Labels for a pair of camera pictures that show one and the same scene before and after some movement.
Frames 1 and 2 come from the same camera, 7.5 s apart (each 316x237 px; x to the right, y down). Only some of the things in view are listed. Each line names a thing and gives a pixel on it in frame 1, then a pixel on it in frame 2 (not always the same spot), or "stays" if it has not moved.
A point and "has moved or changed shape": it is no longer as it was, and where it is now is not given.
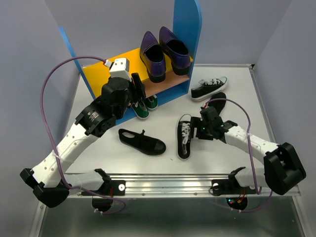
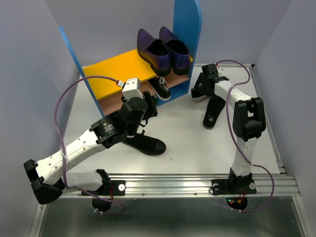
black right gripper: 195,123 to 196,82
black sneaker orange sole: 183,138 to 158,85
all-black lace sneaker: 141,142 stays
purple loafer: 152,58 has moved or changed shape
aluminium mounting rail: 179,185 stays
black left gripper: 139,86 to 151,111
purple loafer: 176,51 stays
